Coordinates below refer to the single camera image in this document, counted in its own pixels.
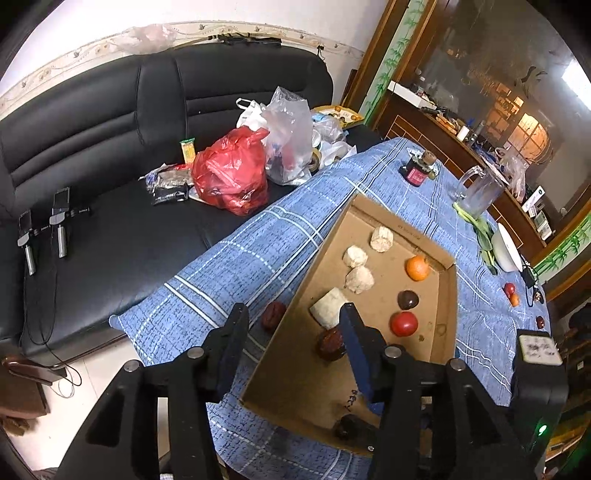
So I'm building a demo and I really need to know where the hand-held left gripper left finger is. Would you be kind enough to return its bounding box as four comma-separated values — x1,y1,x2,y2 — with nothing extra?
55,303,251,480

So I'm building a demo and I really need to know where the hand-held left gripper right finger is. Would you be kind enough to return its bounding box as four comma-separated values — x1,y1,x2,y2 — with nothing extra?
338,303,532,480

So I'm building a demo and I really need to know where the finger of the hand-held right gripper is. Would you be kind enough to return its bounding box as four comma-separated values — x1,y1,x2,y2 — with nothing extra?
358,418,382,453

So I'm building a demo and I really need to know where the dark brown wrinkled fruit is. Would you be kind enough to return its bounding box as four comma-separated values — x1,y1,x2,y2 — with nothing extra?
333,414,365,441

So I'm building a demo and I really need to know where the wrinkled brown date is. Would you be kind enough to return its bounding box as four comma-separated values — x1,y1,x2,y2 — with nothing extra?
316,327,347,362

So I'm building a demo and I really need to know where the red date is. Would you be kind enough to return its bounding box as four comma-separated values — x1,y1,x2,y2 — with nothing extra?
262,301,288,330

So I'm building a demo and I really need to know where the cardboard box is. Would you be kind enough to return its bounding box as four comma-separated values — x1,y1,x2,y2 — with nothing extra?
239,194,459,457

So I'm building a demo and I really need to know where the blue plaid tablecloth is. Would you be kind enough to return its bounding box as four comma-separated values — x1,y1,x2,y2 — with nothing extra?
109,137,555,480

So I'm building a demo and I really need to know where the white bowl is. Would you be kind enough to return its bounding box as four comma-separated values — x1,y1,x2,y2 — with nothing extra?
490,222,525,273

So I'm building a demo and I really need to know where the green leafy vegetable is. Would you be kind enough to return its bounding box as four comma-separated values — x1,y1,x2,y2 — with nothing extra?
455,203,502,276

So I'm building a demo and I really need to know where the dark snack packet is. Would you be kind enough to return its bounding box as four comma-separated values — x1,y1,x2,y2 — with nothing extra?
139,164,195,205

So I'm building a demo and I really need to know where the red label bottle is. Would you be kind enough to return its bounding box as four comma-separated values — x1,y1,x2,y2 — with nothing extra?
399,150,437,188

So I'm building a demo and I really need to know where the white tube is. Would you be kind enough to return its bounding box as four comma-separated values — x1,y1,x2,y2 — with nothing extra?
524,185,548,213

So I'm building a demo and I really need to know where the clear glass pitcher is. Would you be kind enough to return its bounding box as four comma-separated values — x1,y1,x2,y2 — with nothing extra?
450,165,511,217

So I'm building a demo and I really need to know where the dark power bank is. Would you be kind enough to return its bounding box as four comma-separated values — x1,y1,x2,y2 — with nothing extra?
2,355,65,386

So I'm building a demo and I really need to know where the crumpled clear plastic wrap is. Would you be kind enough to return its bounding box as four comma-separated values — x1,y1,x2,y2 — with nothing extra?
311,115,358,171

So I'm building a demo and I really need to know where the black handheld device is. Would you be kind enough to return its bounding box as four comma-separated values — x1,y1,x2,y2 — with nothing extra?
17,210,51,277
50,187,93,259

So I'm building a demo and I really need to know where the brown wooden furniture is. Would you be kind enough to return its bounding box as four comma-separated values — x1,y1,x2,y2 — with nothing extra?
0,360,49,437

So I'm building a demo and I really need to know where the clear plastic bag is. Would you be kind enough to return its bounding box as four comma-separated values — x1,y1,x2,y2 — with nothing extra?
263,86,315,185

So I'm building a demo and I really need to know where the white plastic bag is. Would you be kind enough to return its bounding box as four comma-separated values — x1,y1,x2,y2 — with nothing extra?
236,98,269,130

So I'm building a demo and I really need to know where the wooden cabinet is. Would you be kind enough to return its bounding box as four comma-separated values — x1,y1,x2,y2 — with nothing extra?
342,0,591,287

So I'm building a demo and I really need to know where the yellow tray with nuts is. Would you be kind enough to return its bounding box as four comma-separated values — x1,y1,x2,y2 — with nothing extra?
314,105,365,127

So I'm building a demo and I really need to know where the black leather sofa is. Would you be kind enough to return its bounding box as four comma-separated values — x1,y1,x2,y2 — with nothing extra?
0,46,384,370

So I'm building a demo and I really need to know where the flat white box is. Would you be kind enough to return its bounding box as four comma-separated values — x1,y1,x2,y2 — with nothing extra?
387,80,437,109

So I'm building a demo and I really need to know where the bamboo print wall panel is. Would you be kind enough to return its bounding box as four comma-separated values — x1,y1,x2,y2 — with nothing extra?
533,217,591,287
358,0,430,116

